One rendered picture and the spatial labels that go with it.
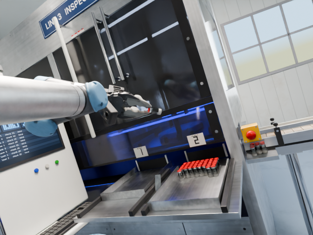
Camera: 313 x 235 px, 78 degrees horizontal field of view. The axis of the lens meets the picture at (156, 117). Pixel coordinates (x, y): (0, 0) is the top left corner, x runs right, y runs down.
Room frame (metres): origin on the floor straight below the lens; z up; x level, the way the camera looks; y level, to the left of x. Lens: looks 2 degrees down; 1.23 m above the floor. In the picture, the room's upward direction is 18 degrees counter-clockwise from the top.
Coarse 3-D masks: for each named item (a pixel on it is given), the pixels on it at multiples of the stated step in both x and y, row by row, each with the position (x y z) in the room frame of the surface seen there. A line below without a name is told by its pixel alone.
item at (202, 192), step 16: (176, 176) 0.95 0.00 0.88; (224, 176) 0.72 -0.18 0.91; (160, 192) 0.79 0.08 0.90; (176, 192) 0.78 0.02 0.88; (192, 192) 0.74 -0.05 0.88; (208, 192) 0.70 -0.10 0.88; (160, 208) 0.68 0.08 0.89; (176, 208) 0.65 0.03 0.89; (192, 208) 0.62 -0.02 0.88; (208, 208) 0.60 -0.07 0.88
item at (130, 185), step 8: (160, 168) 1.16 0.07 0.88; (128, 176) 1.16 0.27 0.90; (136, 176) 1.16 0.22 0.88; (144, 176) 1.11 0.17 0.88; (152, 176) 1.07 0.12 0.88; (120, 184) 1.09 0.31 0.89; (128, 184) 1.06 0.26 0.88; (136, 184) 1.02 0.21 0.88; (144, 184) 0.98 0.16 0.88; (152, 184) 0.90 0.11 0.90; (104, 192) 0.97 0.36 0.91; (112, 192) 0.92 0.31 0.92; (120, 192) 0.89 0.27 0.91; (128, 192) 0.87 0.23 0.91; (136, 192) 0.85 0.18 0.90; (144, 192) 0.84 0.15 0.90
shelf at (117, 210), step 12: (240, 168) 0.82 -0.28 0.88; (240, 180) 0.71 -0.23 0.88; (240, 192) 0.64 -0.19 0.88; (108, 204) 0.88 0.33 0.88; (120, 204) 0.84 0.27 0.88; (132, 204) 0.80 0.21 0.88; (144, 204) 0.77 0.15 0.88; (240, 204) 0.59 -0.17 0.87; (84, 216) 0.83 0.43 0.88; (96, 216) 0.80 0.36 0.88; (108, 216) 0.76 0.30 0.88; (120, 216) 0.73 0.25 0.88; (132, 216) 0.70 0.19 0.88; (144, 216) 0.68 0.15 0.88; (156, 216) 0.66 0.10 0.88; (168, 216) 0.64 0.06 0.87; (180, 216) 0.62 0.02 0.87; (192, 216) 0.60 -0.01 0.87; (204, 216) 0.58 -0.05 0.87; (216, 216) 0.57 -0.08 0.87; (228, 216) 0.55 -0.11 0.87; (240, 216) 0.54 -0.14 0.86
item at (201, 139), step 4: (188, 136) 0.99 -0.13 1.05; (192, 136) 0.98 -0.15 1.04; (200, 136) 0.96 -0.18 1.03; (188, 140) 0.99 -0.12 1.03; (192, 140) 0.98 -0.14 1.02; (200, 140) 0.97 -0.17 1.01; (204, 140) 0.96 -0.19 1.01; (192, 144) 0.99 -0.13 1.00; (196, 144) 0.98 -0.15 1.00; (200, 144) 0.97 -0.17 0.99; (204, 144) 0.96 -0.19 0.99
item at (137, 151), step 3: (138, 147) 1.13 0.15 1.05; (141, 147) 1.12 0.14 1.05; (144, 147) 1.11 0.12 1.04; (135, 150) 1.14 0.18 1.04; (138, 150) 1.13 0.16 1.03; (144, 150) 1.11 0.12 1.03; (135, 153) 1.14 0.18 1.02; (138, 153) 1.13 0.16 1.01; (141, 153) 1.13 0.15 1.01; (144, 153) 1.12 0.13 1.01; (147, 153) 1.11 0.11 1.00; (138, 156) 1.14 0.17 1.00; (141, 156) 1.13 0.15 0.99; (144, 156) 1.12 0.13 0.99
